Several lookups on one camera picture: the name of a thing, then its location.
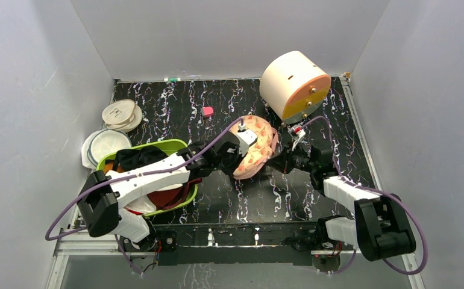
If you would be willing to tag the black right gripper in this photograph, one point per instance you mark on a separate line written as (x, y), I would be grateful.
(284, 161)

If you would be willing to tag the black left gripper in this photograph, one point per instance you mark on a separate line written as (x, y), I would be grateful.
(229, 171)

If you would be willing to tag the floral mesh laundry bag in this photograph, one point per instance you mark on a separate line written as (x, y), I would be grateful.
(259, 152)

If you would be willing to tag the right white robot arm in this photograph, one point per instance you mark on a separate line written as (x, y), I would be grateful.
(380, 227)

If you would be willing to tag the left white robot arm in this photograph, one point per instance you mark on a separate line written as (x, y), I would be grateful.
(103, 198)

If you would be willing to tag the dark red bra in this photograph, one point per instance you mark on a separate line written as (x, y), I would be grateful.
(174, 197)

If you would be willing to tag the white round mesh bag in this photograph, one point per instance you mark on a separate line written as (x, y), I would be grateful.
(101, 143)

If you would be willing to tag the small pink block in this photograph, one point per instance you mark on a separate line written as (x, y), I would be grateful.
(207, 112)

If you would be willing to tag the green plastic basket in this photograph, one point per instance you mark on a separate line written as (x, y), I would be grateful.
(143, 206)

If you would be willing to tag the cream cylindrical drum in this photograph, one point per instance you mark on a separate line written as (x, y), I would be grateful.
(294, 87)

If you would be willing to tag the small green white marker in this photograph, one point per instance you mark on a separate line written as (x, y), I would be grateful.
(172, 79)

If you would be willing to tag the black garment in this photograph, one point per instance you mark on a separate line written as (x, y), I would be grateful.
(130, 159)

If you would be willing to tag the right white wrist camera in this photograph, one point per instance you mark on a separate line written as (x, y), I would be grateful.
(297, 133)

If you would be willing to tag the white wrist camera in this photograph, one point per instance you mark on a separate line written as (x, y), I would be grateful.
(297, 133)
(246, 137)

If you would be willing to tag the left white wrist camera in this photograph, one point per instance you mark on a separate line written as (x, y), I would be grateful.
(246, 137)

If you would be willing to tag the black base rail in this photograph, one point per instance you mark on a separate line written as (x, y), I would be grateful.
(296, 243)

